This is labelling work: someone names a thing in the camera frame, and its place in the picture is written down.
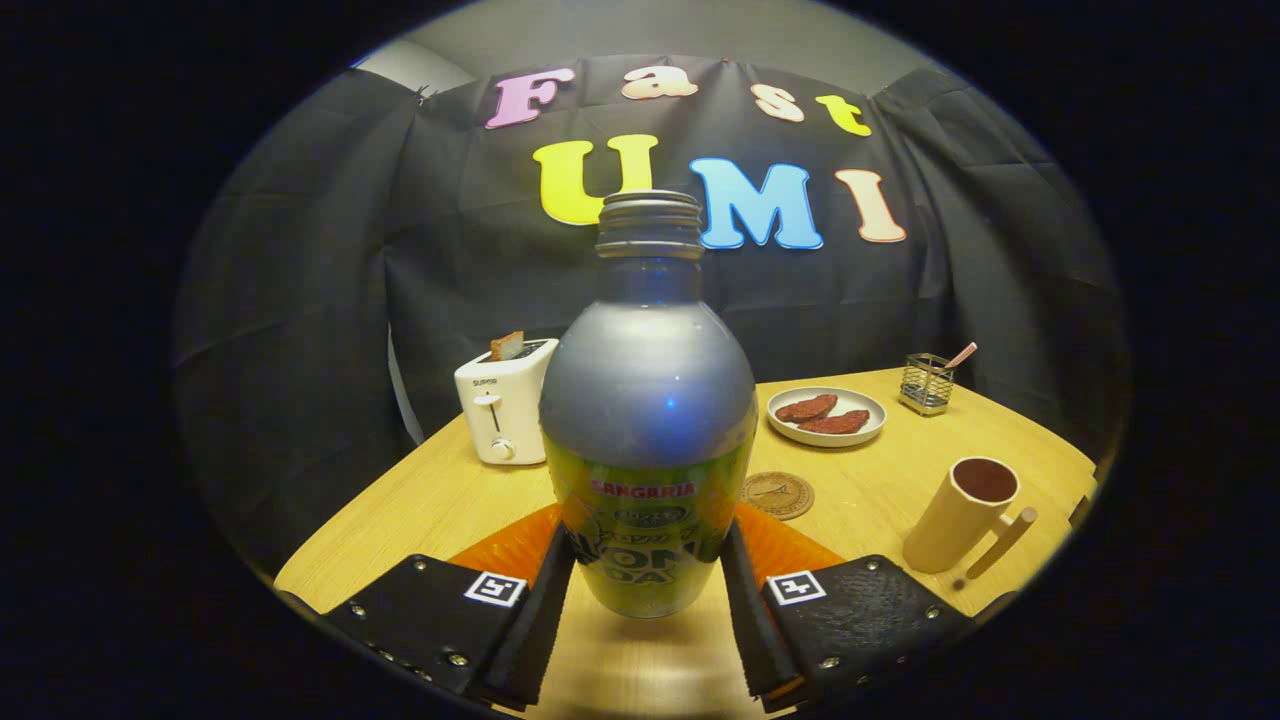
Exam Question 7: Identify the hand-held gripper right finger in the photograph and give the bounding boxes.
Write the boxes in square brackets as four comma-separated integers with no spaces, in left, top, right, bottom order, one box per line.
[720,503,976,713]

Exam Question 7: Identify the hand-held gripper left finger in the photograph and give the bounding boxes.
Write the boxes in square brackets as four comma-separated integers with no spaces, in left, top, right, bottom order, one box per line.
[320,503,579,713]

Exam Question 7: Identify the round wooden coaster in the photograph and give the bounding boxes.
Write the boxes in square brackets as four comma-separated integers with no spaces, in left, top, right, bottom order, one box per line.
[741,471,815,521]

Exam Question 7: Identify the cream cup with wooden handle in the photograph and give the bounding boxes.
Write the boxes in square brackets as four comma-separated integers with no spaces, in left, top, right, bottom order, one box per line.
[902,457,1039,581]

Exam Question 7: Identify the silver green juice bottle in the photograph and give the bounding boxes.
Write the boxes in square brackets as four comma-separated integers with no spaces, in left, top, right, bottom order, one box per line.
[539,190,758,618]

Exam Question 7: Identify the wooden table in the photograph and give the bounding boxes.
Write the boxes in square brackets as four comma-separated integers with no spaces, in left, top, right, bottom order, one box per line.
[275,367,1101,720]

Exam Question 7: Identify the white toaster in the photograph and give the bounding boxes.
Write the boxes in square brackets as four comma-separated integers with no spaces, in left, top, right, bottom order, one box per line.
[454,338,560,466]

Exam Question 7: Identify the brown meat piece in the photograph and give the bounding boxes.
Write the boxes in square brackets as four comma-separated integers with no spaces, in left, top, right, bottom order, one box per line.
[776,394,839,424]
[797,410,871,435]

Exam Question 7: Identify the round white plate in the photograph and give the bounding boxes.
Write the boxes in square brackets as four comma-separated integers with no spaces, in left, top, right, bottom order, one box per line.
[767,387,888,448]

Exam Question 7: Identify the wire mesh holder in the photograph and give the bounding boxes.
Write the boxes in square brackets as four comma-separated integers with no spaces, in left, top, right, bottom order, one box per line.
[898,353,956,417]

